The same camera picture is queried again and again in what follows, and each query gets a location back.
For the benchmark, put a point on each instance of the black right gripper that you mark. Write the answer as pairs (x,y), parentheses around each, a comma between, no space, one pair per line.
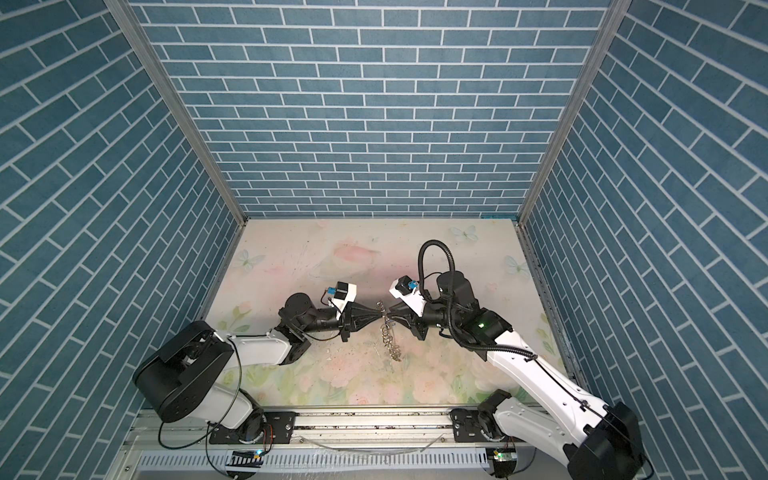
(410,313)

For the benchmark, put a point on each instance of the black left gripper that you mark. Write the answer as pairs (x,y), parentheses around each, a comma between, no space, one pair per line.
(350,320)

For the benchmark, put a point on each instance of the large metal keyring band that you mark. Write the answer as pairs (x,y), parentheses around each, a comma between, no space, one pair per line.
(387,332)

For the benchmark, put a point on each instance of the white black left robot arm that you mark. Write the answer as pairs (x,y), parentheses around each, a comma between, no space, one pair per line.
(200,371)

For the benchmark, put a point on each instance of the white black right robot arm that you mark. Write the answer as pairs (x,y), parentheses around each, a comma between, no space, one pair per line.
(592,439)

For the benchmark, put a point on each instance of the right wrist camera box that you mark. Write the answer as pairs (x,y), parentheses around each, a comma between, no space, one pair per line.
(406,290)

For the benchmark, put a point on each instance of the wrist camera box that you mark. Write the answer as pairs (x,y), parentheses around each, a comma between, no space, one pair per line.
(341,296)
(406,290)

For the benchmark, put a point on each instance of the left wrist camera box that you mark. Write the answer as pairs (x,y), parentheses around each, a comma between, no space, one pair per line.
(341,296)

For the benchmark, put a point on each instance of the aluminium front rail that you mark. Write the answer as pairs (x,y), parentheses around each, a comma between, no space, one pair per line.
(405,427)

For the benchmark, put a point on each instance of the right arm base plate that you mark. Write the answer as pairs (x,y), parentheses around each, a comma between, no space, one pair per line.
(474,426)

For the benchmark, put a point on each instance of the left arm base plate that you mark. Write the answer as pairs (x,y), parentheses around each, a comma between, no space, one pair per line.
(261,428)

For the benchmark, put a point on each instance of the perforated cable duct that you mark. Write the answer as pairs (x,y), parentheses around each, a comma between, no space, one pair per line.
(314,460)

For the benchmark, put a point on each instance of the aluminium right corner post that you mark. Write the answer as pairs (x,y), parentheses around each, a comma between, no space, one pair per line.
(596,55)

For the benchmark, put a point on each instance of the aluminium corner post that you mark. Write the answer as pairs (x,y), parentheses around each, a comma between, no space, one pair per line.
(596,55)
(137,38)

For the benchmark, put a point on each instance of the aluminium left corner post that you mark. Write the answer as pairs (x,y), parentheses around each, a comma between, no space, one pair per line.
(137,38)

